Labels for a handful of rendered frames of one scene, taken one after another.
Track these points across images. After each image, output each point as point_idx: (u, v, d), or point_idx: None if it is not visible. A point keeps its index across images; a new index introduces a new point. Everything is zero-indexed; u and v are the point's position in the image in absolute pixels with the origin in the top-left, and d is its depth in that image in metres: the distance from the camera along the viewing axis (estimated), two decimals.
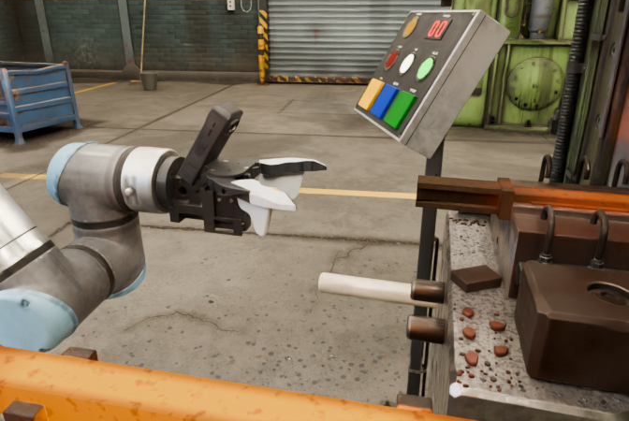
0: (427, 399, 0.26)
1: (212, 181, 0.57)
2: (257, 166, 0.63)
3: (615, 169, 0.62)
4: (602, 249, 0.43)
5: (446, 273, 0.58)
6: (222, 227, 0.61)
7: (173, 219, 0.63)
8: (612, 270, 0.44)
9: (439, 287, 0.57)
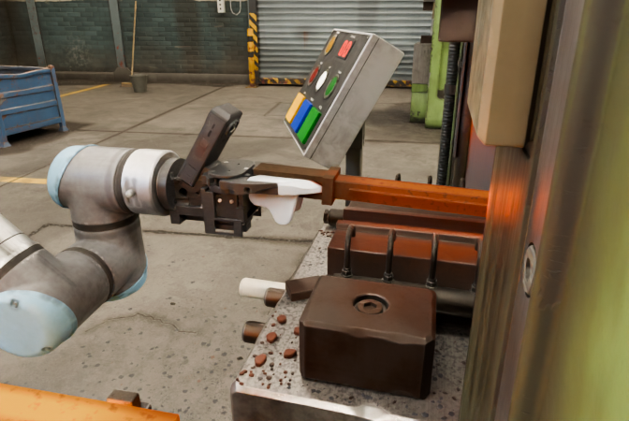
0: (133, 394, 0.32)
1: (224, 184, 0.56)
2: None
3: (459, 187, 0.68)
4: (388, 264, 0.49)
5: None
6: (223, 228, 0.61)
7: (174, 221, 0.63)
8: (400, 283, 0.50)
9: None
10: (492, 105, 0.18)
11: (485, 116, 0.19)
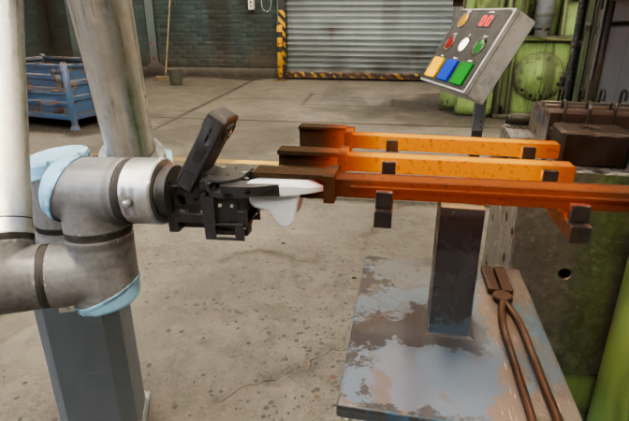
0: (527, 138, 0.77)
1: (224, 188, 0.56)
2: None
3: (598, 94, 1.13)
4: (589, 117, 0.94)
5: None
6: (223, 234, 0.60)
7: (172, 228, 0.62)
8: None
9: None
10: None
11: None
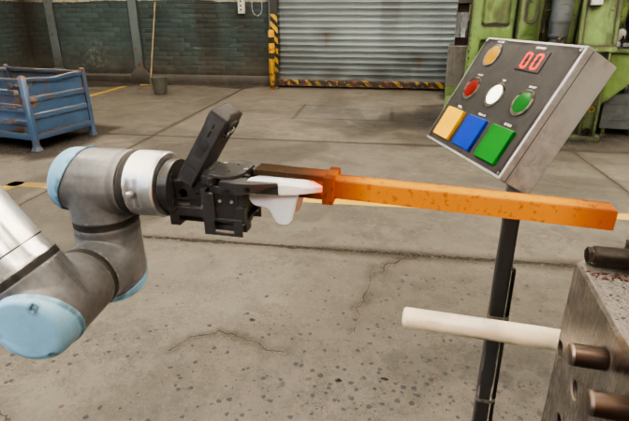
0: None
1: (224, 184, 0.56)
2: None
3: None
4: None
5: (607, 339, 0.55)
6: (223, 229, 0.61)
7: (174, 221, 0.63)
8: None
9: (603, 354, 0.54)
10: None
11: None
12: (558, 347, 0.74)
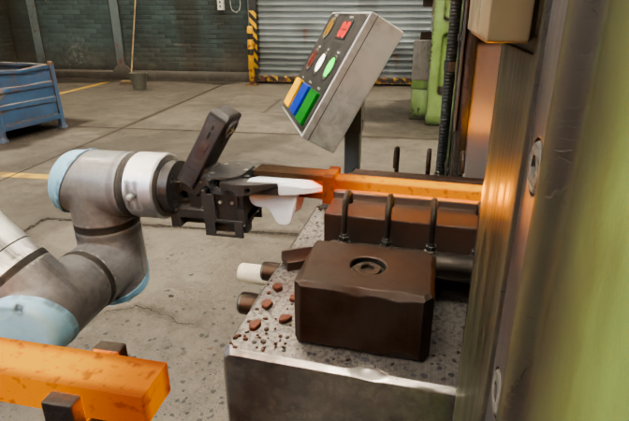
0: (120, 344, 0.31)
1: (224, 185, 0.56)
2: None
3: (459, 160, 0.66)
4: (387, 228, 0.48)
5: None
6: (224, 230, 0.61)
7: (175, 223, 0.63)
8: (398, 248, 0.48)
9: None
10: None
11: (487, 8, 0.17)
12: None
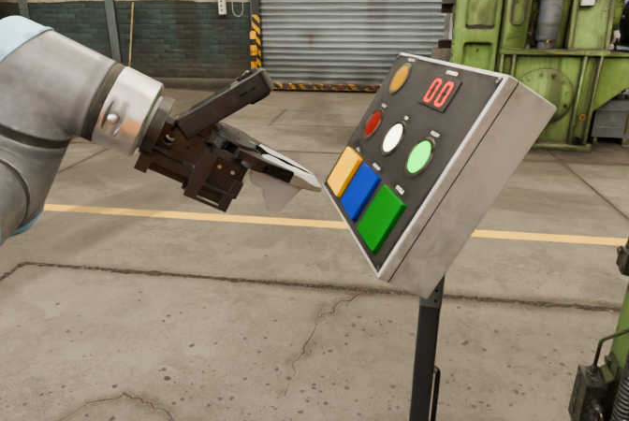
0: None
1: (242, 154, 0.51)
2: (255, 148, 0.57)
3: None
4: None
5: None
6: (201, 195, 0.54)
7: (139, 166, 0.52)
8: None
9: None
10: None
11: None
12: None
